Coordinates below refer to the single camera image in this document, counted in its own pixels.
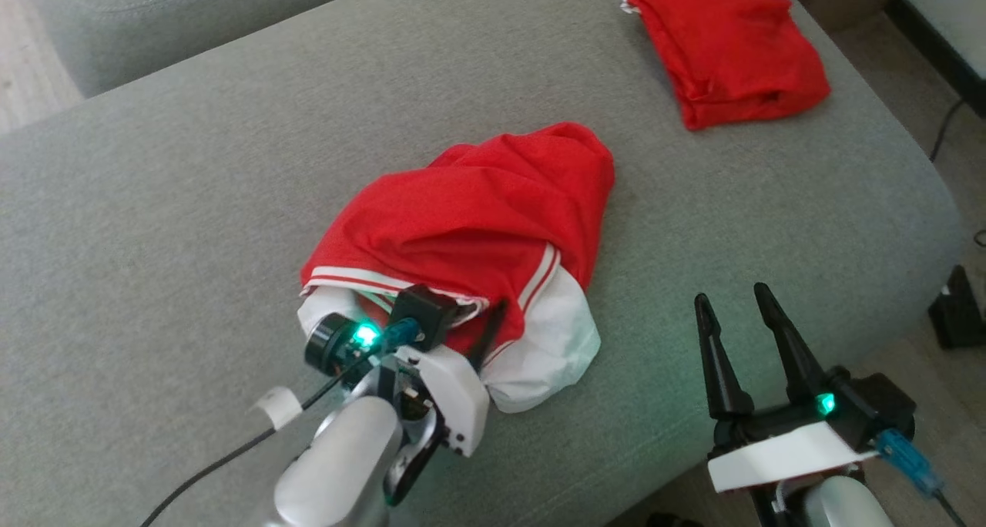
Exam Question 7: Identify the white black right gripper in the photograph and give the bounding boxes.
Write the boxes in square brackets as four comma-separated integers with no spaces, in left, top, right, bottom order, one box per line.
[693,282,880,495]

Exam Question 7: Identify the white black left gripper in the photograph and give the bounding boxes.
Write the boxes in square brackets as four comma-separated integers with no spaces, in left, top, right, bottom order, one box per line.
[377,299,510,505]

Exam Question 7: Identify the red sports garment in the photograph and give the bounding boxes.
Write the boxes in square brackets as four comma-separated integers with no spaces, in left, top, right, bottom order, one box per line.
[618,0,833,132]

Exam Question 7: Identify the black floor stand block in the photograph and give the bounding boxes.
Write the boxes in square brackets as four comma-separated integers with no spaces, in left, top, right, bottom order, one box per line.
[927,265,986,351]

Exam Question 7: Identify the large grey sofa chaise cushion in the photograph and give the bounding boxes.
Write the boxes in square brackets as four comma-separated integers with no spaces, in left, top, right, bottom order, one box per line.
[0,0,965,527]

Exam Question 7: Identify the white board black edge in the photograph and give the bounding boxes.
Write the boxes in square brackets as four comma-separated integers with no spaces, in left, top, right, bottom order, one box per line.
[884,0,986,121]

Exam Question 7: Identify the grey sofa seat cushion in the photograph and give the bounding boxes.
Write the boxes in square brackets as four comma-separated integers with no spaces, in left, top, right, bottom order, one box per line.
[22,0,403,99]

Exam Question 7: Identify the blue left camera cable plug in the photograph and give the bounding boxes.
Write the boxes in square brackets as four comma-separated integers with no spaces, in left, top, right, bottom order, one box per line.
[381,319,423,351]

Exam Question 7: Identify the blue camera cable plug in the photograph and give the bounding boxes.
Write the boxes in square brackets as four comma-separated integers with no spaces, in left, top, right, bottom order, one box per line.
[877,428,970,527]
[381,319,423,351]

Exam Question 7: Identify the blue right camera cable plug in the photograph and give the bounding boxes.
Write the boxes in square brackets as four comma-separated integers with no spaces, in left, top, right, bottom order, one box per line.
[877,428,970,527]

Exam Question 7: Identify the white cable tape tab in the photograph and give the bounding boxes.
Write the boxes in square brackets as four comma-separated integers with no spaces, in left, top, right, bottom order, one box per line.
[249,386,304,430]

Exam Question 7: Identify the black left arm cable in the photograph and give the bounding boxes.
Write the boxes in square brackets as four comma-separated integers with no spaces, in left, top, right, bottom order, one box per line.
[143,354,367,527]

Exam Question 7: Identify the black floor cable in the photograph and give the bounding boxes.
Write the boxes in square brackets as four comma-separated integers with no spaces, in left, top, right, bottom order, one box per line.
[928,98,968,163]

